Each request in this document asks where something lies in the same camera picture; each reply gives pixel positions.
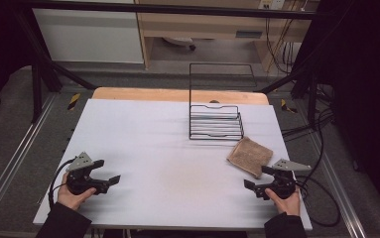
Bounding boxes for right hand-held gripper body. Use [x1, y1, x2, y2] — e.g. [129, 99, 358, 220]
[255, 158, 312, 200]

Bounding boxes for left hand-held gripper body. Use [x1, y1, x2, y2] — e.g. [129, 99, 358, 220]
[65, 151, 110, 196]

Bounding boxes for brown towel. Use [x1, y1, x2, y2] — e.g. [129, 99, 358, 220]
[226, 136, 274, 179]

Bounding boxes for black wire rack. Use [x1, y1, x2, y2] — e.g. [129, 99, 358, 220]
[189, 62, 258, 141]

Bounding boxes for person's left hand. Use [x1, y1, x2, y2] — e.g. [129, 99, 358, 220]
[57, 172, 97, 211]

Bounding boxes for person's right hand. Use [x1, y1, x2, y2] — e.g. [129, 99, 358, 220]
[265, 186, 302, 217]

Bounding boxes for white table cover board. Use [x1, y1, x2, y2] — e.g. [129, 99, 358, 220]
[33, 98, 314, 231]

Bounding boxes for yellow black floor tape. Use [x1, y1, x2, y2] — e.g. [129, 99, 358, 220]
[280, 98, 299, 114]
[66, 92, 81, 111]

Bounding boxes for wooden table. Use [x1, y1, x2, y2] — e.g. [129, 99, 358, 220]
[91, 86, 270, 106]

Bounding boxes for white cabinet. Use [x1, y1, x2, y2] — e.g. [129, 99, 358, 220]
[32, 8, 145, 64]

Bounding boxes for chair base with caster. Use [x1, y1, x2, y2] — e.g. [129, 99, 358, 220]
[162, 37, 197, 52]

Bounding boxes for light wooden desk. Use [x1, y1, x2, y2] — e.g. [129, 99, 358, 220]
[134, 0, 320, 70]

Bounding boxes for white power strip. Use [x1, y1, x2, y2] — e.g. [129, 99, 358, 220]
[258, 0, 286, 10]

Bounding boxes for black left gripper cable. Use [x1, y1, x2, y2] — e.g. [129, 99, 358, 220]
[48, 158, 76, 210]

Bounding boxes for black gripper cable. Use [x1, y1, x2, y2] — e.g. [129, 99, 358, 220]
[48, 158, 76, 210]
[293, 125, 341, 228]

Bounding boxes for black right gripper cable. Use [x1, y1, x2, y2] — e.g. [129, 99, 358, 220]
[293, 125, 341, 228]

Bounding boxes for aluminium floor rail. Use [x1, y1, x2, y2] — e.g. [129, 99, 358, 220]
[305, 132, 367, 238]
[0, 93, 58, 226]

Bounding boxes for black floor cables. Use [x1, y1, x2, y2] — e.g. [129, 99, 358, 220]
[281, 83, 336, 143]

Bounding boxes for black frame leg strut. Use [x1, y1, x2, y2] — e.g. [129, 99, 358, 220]
[12, 9, 97, 124]
[258, 62, 320, 131]

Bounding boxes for hanging desk cables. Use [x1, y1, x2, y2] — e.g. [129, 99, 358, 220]
[265, 16, 299, 75]

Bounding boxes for black frame crossbar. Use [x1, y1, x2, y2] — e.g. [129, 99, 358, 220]
[15, 0, 320, 21]

